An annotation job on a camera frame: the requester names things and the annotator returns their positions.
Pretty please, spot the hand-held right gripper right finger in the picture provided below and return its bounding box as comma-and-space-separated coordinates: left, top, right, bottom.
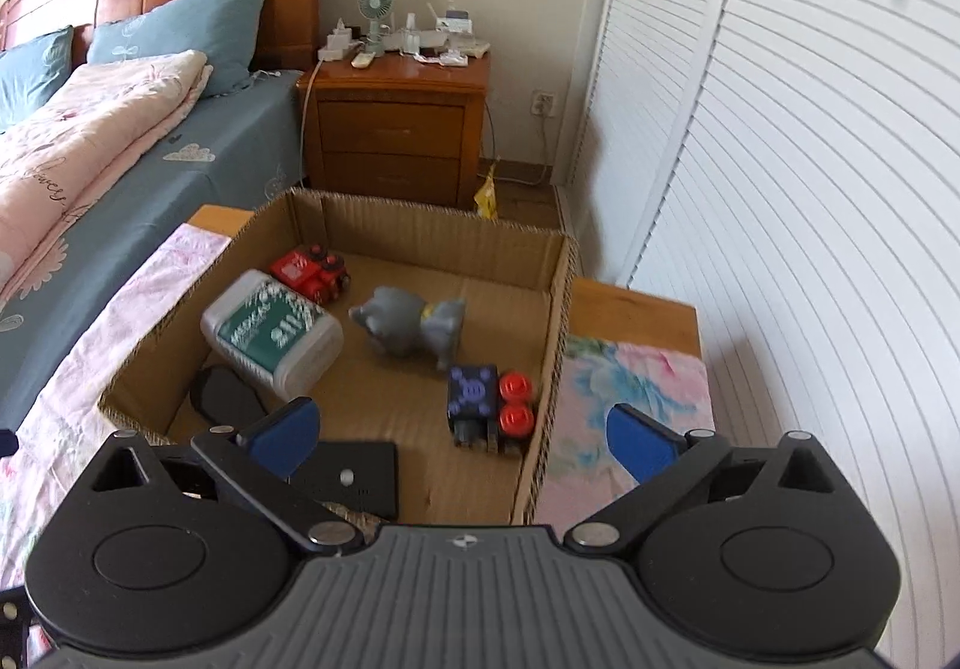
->
562, 403, 856, 554

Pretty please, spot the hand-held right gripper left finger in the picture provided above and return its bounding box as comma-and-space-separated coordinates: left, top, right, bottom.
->
71, 397, 361, 554

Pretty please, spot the grey correction tape dispenser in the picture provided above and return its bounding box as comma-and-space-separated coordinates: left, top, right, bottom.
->
190, 365, 265, 439

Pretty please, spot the black power bank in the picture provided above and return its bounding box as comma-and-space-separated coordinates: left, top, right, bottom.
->
289, 440, 401, 522

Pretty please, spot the white bottle with green label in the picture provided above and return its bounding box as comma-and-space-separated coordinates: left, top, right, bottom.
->
201, 269, 345, 397

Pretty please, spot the brown cardboard box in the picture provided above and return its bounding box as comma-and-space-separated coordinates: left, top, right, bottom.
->
97, 187, 579, 527

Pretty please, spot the red toy train car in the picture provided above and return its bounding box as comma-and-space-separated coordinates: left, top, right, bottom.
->
269, 244, 353, 305

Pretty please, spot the dark blue toy train car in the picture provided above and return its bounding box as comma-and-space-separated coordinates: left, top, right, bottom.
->
447, 364, 536, 455

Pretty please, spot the yellow packet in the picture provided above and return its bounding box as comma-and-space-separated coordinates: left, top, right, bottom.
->
472, 163, 503, 221

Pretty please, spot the bed with blue sheet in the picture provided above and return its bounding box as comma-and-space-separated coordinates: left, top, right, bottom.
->
0, 69, 309, 431

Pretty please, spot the pink floral quilt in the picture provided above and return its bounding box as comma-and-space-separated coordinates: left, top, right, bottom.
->
0, 49, 213, 311

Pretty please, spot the wooden nightstand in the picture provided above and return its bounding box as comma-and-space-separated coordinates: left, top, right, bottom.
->
296, 43, 493, 209

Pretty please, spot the wide white louvered door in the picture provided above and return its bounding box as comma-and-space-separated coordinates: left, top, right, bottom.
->
626, 0, 960, 647

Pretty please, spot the narrow white louvered door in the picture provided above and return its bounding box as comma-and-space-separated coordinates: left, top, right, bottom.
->
570, 0, 745, 289

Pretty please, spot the white power strip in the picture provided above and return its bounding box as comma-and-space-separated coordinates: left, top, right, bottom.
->
319, 20, 362, 62

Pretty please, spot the large blue pillow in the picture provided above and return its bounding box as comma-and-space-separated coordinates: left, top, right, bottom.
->
85, 0, 273, 99

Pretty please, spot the small green desk fan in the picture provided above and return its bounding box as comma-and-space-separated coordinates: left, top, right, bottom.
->
356, 0, 393, 56

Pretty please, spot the white desktop device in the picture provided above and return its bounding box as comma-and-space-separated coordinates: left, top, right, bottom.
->
433, 1, 475, 41

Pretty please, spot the white cable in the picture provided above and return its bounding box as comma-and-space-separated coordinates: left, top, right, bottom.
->
298, 58, 325, 191

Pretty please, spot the grey wall socket cable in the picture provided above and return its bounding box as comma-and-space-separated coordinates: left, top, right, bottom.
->
480, 105, 553, 187

